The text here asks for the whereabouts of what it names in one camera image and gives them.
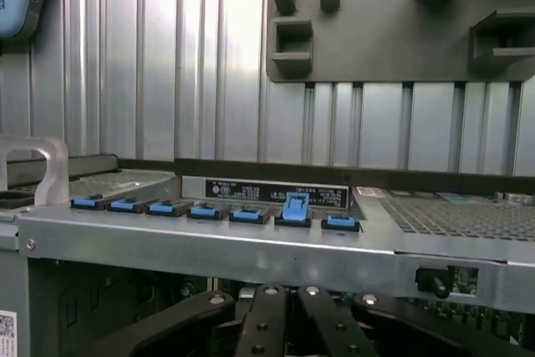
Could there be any grey metal PC case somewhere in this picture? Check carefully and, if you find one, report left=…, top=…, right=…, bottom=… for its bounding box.
left=0, top=135, right=535, bottom=357

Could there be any grey plastic parts rack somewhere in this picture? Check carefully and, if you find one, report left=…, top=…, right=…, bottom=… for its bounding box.
left=265, top=0, right=535, bottom=84

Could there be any white QR code sticker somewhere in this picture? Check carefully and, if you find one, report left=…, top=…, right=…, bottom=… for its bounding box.
left=0, top=310, right=20, bottom=357

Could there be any black chassis latch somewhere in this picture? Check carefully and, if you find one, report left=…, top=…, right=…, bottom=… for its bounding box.
left=415, top=264, right=456, bottom=298

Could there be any black printed label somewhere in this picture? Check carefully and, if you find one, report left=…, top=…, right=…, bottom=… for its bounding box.
left=205, top=178, right=350, bottom=210

